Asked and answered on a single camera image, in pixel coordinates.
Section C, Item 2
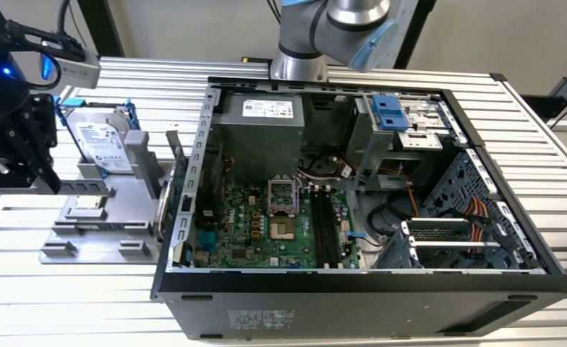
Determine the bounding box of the silver CPU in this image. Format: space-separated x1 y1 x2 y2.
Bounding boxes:
73 194 106 211

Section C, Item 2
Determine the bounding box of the grey power supply unit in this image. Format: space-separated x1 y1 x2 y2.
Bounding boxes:
211 92 308 181

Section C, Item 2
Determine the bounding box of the orange wire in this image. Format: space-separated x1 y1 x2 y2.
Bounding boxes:
405 182 418 220

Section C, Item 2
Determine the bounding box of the black PC case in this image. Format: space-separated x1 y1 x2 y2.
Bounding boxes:
147 74 567 341

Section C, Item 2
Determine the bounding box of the blue expansion slot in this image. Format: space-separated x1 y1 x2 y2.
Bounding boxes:
195 232 217 251

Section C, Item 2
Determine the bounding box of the green graphics card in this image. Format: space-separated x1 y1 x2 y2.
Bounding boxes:
150 124 189 242

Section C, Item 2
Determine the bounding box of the blue drive latch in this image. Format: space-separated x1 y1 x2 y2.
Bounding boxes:
369 93 405 132

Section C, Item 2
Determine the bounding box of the black RAM slot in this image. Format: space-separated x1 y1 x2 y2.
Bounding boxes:
321 184 346 269
309 184 333 269

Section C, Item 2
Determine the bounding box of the small silver wrist camera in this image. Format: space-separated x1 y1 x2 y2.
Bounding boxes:
50 53 102 89

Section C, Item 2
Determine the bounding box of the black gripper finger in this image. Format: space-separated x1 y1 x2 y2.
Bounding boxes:
0 157 38 189
10 139 63 196

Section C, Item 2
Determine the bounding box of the hard disk in blue carrier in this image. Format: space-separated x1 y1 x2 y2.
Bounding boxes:
53 95 142 180

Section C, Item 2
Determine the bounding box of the metal drive cage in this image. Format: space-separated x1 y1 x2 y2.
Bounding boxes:
345 93 457 189

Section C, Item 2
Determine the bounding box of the grey parts rack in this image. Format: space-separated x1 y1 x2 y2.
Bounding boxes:
38 124 187 265

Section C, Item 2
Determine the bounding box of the green motherboard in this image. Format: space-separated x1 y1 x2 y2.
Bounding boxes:
189 180 362 270

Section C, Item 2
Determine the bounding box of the CPU socket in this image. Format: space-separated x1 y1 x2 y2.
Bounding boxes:
266 215 297 242

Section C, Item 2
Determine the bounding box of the red yellow wire bundle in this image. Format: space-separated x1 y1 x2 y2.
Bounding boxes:
464 197 491 244

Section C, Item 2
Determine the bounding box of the metal socket cover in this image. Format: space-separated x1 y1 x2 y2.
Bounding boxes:
265 174 298 217

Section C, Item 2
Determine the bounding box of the thin locking lever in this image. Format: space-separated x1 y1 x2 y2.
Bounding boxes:
292 176 302 216

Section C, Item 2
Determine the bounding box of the black frame post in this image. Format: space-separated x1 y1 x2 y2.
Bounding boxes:
77 0 126 59
392 0 437 69

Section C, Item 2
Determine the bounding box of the metal disk bay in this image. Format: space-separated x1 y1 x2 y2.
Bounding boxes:
377 215 504 270

